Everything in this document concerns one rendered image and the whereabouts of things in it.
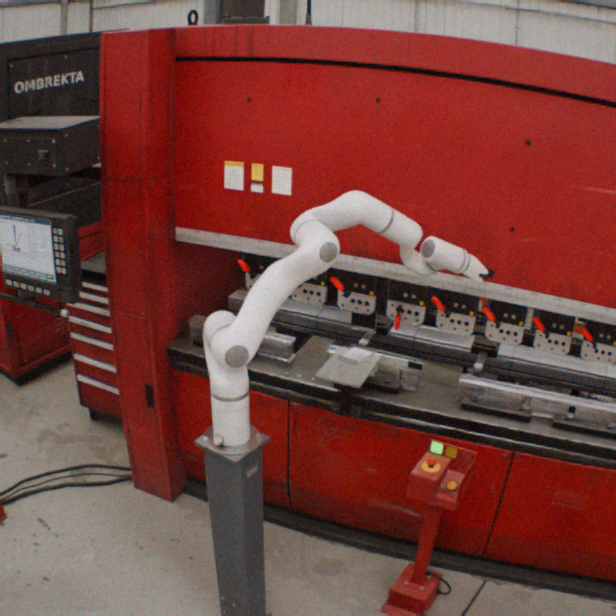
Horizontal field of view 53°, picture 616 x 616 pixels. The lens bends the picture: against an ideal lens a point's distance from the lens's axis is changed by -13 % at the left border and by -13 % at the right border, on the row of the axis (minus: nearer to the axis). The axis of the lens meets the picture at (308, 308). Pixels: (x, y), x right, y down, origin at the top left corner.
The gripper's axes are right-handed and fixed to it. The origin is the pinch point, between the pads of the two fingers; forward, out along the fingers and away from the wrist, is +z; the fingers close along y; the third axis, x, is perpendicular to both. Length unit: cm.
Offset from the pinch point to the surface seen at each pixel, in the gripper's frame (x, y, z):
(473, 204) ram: 15.7, -17.9, -7.5
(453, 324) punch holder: -27.5, -7.6, 9.7
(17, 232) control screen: -83, -88, -139
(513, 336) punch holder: -16.4, 9.0, 23.8
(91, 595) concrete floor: -201, 10, -82
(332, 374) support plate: -67, -16, -19
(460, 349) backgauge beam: -45, -21, 39
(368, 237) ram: -19.3, -39.3, -22.1
